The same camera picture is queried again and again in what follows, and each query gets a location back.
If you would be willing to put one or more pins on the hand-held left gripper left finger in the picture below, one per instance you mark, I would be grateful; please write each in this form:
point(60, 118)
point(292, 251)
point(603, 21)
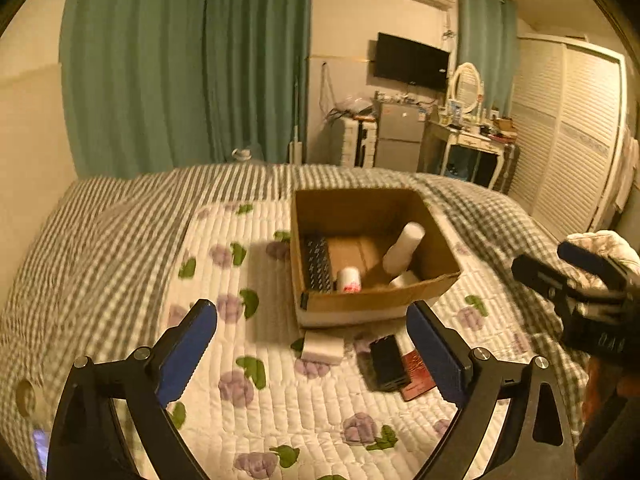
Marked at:
point(187, 355)

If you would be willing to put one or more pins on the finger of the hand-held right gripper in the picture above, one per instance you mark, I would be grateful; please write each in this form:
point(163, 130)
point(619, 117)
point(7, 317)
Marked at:
point(542, 277)
point(587, 257)

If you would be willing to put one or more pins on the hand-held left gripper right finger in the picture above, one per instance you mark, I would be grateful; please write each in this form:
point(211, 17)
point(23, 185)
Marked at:
point(436, 357)

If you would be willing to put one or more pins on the dark red wallet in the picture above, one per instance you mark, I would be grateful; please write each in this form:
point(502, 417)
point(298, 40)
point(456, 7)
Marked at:
point(415, 377)

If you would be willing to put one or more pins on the small black box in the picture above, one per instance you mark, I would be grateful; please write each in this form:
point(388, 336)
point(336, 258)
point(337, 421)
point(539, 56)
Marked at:
point(387, 362)

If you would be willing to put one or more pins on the small white box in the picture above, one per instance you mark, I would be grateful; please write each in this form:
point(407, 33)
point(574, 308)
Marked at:
point(324, 346)

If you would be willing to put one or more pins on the brown cardboard box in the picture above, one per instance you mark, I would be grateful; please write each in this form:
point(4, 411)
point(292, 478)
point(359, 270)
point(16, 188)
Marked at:
point(365, 265)

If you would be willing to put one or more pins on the person's right forearm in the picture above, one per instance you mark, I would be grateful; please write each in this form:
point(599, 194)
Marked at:
point(612, 410)

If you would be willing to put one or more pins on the person's right hand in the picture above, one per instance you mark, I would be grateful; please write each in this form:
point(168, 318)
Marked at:
point(607, 245)

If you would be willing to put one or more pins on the white round container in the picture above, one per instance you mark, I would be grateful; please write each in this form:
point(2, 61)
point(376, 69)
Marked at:
point(404, 280)

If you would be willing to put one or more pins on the tall white bottle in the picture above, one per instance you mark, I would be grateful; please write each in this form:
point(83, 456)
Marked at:
point(404, 250)

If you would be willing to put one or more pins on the small white red-label jar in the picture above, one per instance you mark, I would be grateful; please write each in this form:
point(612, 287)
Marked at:
point(348, 281)

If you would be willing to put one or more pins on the white floral quilt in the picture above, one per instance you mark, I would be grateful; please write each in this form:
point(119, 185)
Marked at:
point(300, 410)

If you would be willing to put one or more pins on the white louvered wardrobe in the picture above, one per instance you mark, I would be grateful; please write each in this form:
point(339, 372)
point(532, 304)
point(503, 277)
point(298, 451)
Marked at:
point(565, 130)

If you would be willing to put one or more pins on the grey checked blanket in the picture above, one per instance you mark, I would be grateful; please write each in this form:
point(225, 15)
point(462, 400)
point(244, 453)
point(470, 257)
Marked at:
point(100, 240)

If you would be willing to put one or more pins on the white dressing table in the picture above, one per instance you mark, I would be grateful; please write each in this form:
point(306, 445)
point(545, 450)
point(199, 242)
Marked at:
point(465, 152)

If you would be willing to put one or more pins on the grey small fridge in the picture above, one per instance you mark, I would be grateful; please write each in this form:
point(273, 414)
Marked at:
point(400, 135)

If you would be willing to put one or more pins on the white oval mirror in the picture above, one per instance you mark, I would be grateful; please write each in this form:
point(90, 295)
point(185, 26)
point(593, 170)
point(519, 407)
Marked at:
point(466, 87)

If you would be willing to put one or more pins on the white suitcase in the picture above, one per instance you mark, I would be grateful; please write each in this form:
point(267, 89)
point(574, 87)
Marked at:
point(359, 142)

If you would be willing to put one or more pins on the narrow green curtain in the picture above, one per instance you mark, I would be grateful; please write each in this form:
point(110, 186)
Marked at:
point(487, 45)

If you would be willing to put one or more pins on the white upright pole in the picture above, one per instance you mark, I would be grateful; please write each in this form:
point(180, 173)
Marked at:
point(296, 125)

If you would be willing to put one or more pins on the clear plastic bag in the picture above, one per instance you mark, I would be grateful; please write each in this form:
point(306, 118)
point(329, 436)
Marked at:
point(352, 106)

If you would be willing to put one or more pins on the wide green curtain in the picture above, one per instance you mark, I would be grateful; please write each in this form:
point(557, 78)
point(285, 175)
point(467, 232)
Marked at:
point(185, 65)

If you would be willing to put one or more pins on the black wall television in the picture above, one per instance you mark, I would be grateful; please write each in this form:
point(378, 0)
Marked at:
point(411, 62)

